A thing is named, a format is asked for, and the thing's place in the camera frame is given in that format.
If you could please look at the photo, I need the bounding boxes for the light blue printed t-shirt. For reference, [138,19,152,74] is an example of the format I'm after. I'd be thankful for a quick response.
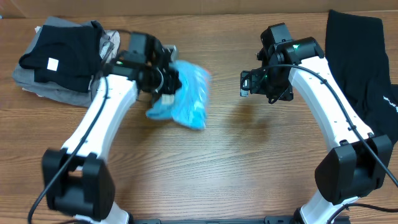
[146,60,211,130]

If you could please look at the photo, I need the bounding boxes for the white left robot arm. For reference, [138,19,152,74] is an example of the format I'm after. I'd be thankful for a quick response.
[38,58,182,223]

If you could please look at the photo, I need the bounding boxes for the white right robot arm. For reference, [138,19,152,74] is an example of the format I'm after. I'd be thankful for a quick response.
[240,35,392,223]

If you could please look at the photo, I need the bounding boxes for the black garment on right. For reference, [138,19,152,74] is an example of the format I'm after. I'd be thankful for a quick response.
[325,10,397,143]

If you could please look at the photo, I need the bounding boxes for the folded black garment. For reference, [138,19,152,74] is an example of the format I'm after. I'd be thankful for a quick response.
[19,22,103,93]

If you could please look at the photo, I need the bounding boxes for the folded grey garment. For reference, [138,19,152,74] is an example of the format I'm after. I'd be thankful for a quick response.
[12,17,105,107]

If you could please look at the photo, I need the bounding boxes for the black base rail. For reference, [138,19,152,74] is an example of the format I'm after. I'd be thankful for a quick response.
[129,216,299,224]

